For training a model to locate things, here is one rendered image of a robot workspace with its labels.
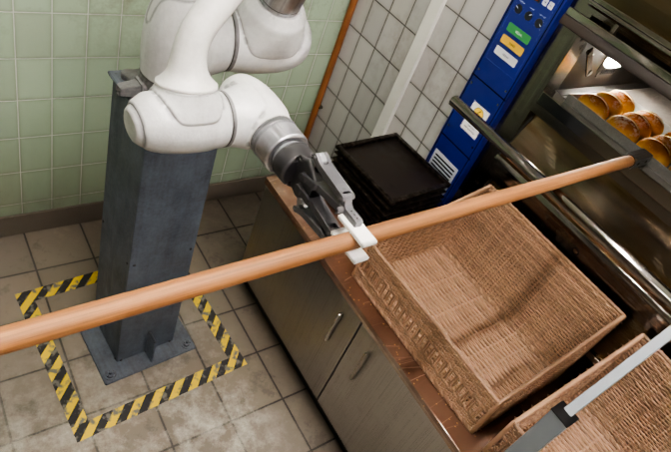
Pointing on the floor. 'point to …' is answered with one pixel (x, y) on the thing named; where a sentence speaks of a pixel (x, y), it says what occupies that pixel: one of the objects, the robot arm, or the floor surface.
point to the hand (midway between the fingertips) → (353, 237)
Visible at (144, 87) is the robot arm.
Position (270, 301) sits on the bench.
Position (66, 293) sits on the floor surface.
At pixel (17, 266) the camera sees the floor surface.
